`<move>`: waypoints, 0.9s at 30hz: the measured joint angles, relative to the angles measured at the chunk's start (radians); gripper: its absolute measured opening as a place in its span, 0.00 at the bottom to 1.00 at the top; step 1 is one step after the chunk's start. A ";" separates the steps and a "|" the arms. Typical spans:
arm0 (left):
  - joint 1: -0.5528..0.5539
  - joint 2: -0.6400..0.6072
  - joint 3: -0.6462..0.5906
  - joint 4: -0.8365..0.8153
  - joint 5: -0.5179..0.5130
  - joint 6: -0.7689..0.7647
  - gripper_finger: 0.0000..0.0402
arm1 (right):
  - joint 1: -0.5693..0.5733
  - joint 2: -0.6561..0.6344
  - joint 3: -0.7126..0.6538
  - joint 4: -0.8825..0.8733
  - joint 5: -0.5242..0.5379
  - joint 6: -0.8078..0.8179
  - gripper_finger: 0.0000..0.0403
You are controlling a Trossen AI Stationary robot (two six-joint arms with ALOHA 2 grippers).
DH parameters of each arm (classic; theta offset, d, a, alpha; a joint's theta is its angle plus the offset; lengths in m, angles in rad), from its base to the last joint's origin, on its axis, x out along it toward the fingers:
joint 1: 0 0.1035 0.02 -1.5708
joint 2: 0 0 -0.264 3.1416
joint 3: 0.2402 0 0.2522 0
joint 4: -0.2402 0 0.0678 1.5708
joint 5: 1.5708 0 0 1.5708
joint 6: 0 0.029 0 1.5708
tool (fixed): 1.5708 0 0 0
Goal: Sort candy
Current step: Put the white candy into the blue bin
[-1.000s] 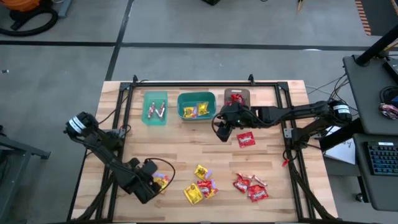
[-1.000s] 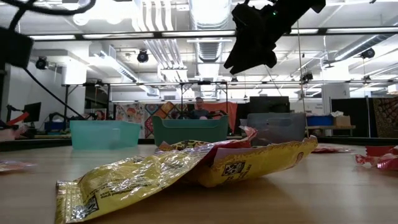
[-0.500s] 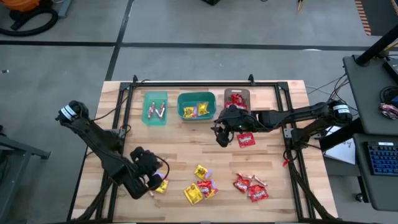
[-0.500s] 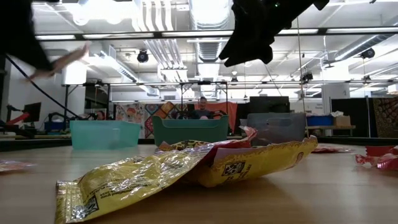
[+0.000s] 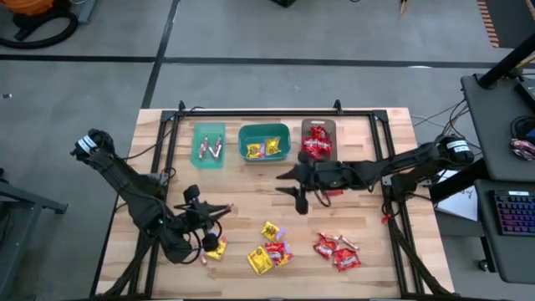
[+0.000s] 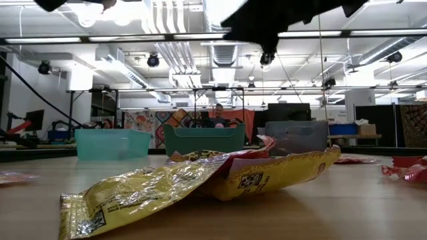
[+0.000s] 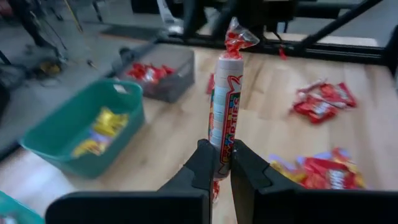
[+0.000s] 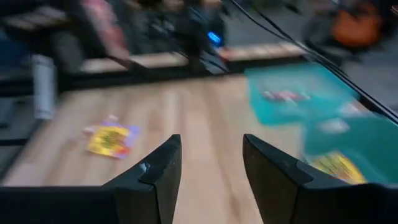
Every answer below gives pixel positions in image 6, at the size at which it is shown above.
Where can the red candy pack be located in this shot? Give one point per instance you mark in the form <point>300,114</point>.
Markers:
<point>257,152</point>
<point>408,161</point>
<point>355,160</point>
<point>410,175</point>

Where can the yellow candy pack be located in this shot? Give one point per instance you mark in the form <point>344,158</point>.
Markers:
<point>273,176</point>
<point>133,196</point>
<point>200,155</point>

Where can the wide black monitor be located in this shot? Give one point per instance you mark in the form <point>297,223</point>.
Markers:
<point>288,111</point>

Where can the orange hanging cloth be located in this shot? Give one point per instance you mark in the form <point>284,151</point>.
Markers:
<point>245,115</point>

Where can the person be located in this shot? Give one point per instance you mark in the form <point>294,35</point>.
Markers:
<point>219,110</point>

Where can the small black monitor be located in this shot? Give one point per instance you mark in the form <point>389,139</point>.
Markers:
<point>33,120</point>

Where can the grey translucent plastic bin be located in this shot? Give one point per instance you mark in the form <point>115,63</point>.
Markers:
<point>297,133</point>

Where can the red bar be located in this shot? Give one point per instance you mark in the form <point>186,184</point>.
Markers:
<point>21,126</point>

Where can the colourful patterned quilt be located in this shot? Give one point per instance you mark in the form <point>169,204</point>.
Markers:
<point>177,116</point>

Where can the dark green plastic bin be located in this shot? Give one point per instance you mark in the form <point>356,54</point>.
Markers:
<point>203,140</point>

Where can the blue storage bin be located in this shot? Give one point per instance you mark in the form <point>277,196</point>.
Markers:
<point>342,129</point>

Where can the white crumpled paper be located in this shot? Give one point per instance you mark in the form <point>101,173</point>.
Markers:
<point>362,121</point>

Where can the wooden bench top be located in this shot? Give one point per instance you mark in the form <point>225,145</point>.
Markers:
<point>353,136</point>

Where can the floral hanging cloth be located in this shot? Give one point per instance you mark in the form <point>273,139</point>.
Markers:
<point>140,121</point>

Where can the cardboard box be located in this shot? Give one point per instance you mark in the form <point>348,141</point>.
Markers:
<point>367,130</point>

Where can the light teal translucent bin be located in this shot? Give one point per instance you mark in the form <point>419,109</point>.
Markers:
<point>110,146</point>

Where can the black partition panel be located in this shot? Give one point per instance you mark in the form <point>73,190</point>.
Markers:
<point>383,123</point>

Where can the dark patterned rug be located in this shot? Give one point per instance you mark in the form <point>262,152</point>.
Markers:
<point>415,123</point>

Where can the silver ventilation duct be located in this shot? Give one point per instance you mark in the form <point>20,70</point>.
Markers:
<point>225,55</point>

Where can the black overhead frame beam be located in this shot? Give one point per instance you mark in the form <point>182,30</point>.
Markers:
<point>160,36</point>

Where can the black table frame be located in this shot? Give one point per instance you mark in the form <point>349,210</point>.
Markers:
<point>33,155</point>

